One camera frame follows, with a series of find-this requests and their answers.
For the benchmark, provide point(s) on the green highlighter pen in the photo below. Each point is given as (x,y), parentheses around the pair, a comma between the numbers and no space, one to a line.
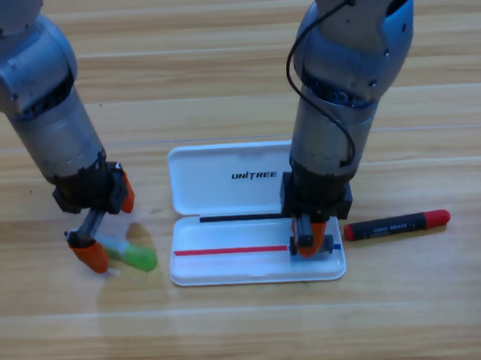
(137,258)

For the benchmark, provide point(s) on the white Unitree pencil case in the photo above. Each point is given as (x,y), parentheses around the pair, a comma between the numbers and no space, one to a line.
(227,237)

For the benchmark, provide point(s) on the black sleeved eraser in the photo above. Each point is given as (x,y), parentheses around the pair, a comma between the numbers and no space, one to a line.
(329,244)

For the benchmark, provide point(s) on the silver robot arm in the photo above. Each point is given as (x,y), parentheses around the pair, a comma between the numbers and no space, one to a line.
(38,98)

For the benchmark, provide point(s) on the red and black marker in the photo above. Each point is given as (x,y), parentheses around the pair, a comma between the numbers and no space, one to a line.
(396,225)

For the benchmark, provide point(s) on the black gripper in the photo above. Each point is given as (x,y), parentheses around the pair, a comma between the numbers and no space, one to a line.
(91,188)
(318,196)

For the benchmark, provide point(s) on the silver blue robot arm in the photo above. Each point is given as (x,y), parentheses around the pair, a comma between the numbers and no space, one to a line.
(351,53)

